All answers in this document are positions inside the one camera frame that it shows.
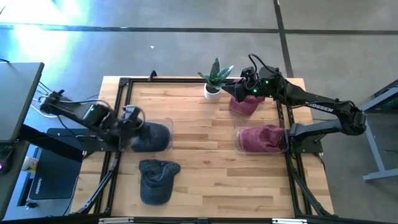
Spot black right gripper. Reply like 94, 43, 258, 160
222, 80, 267, 103

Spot maroon cap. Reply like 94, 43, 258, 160
229, 78, 266, 118
239, 124, 285, 153

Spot blue denim cap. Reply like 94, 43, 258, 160
138, 159, 182, 206
130, 121, 171, 153

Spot white plant pot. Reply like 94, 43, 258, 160
203, 82, 223, 101

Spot green snake plant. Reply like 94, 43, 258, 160
197, 57, 235, 91

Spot black Trossen case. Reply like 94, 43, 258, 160
27, 127, 84, 200

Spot white paper cup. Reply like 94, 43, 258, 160
21, 155, 40, 174

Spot grey desk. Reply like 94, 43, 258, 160
0, 61, 45, 144

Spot grey metal table legs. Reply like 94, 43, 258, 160
354, 79, 398, 183

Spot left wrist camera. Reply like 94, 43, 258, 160
123, 105, 142, 122

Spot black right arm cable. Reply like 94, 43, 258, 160
248, 52, 282, 91

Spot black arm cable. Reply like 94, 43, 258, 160
248, 52, 282, 91
37, 89, 147, 130

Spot black aluminium table frame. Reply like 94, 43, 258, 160
70, 70, 335, 224

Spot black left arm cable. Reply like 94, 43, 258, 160
37, 89, 147, 130

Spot silver frame bracket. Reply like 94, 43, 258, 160
98, 217, 134, 224
272, 218, 308, 224

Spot yellow floor cable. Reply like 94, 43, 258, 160
30, 98, 60, 119

